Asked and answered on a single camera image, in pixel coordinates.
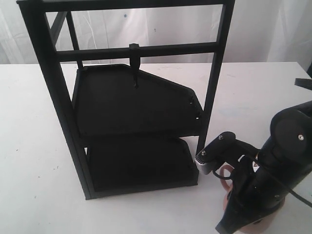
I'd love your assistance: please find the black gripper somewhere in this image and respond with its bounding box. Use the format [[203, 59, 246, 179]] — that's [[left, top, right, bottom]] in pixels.
[[215, 156, 293, 234]]

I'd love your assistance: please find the pink ceramic mug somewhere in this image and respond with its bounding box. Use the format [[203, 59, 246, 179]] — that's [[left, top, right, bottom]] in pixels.
[[217, 165, 286, 234]]

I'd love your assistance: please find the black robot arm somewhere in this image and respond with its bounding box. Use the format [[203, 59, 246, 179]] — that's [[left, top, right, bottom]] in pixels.
[[215, 101, 312, 234]]

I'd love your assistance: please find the dark object at table edge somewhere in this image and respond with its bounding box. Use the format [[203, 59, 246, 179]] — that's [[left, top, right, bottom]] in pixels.
[[294, 78, 312, 90]]

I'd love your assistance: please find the black metal shelf rack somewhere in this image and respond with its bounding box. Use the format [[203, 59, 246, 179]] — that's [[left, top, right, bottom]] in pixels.
[[18, 0, 235, 200]]

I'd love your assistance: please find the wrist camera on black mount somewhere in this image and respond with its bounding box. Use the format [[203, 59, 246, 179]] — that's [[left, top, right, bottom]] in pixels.
[[195, 132, 259, 175]]

